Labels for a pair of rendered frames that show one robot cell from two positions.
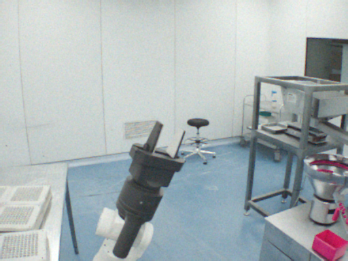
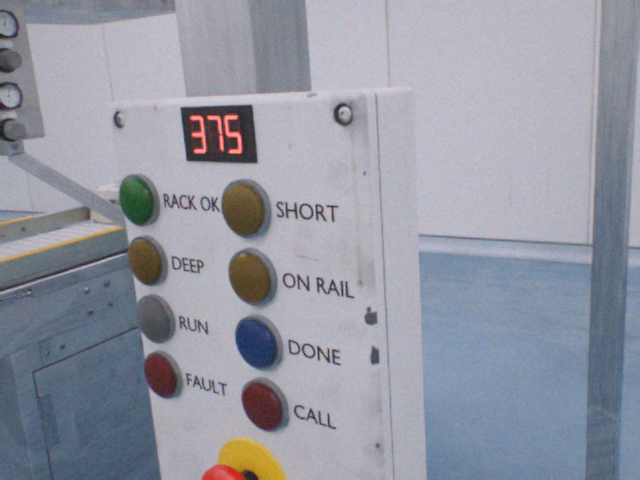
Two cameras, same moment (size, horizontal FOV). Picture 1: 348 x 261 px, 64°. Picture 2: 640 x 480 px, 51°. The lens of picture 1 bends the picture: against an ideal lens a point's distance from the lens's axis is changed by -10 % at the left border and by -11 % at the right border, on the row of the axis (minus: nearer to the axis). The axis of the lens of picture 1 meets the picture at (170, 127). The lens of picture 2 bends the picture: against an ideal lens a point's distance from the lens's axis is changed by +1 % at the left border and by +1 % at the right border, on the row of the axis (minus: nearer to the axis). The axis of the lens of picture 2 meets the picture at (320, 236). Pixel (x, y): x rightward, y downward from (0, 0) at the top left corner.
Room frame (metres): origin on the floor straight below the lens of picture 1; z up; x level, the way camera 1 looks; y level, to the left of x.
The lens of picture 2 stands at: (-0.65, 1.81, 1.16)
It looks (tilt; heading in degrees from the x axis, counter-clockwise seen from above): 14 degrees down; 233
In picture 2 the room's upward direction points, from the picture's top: 4 degrees counter-clockwise
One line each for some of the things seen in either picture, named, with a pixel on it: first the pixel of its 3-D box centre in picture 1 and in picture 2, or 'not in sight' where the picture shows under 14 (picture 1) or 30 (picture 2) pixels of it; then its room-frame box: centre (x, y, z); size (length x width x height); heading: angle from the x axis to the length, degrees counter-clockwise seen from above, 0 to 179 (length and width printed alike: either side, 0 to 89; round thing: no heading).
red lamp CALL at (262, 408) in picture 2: not in sight; (262, 406); (-0.82, 1.53, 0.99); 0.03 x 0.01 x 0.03; 107
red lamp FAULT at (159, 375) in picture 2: not in sight; (160, 375); (-0.79, 1.45, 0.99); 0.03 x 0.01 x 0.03; 107
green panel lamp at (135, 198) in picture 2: not in sight; (136, 200); (-0.79, 1.45, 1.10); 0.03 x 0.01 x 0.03; 107
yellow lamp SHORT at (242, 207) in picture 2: not in sight; (243, 209); (-0.82, 1.53, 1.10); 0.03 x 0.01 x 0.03; 107
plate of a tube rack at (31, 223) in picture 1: (15, 217); not in sight; (1.27, 0.81, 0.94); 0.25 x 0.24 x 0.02; 99
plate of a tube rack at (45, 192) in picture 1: (27, 196); not in sight; (1.51, 0.85, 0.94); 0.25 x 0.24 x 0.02; 99
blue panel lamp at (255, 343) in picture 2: not in sight; (256, 343); (-0.82, 1.53, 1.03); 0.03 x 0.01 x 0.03; 107
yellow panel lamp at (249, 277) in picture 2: not in sight; (249, 278); (-0.82, 1.53, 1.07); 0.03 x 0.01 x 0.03; 107
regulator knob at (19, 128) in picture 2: not in sight; (13, 126); (-0.89, 0.80, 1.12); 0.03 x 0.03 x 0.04; 17
